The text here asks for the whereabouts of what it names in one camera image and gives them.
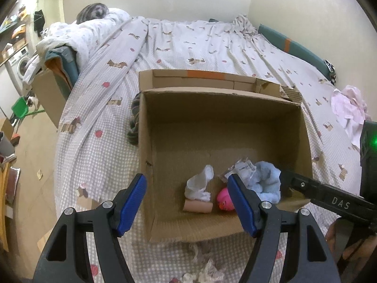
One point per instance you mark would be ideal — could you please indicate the dark striped cloth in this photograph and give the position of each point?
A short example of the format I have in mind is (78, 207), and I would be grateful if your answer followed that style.
(133, 133)

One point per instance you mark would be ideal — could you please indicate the light blue fluffy towel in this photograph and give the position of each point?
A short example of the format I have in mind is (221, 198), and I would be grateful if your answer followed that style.
(265, 181)

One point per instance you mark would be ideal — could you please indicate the right hand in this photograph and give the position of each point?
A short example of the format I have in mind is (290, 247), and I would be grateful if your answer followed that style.
(362, 261)

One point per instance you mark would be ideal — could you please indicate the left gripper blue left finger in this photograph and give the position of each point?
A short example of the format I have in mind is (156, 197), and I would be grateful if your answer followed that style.
(128, 202)

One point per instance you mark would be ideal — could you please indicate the white knotted sock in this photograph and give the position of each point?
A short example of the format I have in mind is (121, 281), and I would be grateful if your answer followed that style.
(195, 188)

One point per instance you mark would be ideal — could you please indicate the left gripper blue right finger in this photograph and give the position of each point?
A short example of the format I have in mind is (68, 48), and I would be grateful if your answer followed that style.
(246, 203)

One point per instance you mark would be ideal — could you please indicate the pink rubber duck toy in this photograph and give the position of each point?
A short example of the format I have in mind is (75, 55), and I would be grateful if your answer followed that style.
(224, 201)

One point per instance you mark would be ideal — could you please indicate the grey striped pillow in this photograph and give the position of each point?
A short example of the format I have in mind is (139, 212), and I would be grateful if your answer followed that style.
(91, 12)

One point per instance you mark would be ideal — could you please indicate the plastic bag with white item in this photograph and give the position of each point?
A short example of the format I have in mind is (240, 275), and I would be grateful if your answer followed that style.
(244, 168)

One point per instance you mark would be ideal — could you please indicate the brown cardboard box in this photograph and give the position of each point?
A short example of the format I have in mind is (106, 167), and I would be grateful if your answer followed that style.
(189, 119)

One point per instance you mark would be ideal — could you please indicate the green dustpan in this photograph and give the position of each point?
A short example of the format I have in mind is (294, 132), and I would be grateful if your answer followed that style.
(20, 109)

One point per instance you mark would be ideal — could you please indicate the teal orange pillow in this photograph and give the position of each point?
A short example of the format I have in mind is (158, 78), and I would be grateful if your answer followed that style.
(297, 50)

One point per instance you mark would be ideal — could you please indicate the pink white clothing pile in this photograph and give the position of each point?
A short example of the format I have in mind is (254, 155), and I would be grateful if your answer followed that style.
(350, 110)

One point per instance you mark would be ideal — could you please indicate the large brown side box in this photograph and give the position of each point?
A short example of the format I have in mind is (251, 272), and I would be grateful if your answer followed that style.
(52, 92)

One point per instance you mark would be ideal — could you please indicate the white washing machine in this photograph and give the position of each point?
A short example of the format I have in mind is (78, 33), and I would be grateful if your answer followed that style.
(15, 66)

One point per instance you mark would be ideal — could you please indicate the white patterned duvet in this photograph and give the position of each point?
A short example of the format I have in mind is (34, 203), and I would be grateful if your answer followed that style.
(84, 39)

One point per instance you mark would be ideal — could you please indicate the beige cardboard tube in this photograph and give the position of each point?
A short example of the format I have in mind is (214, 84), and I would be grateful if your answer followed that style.
(196, 206)

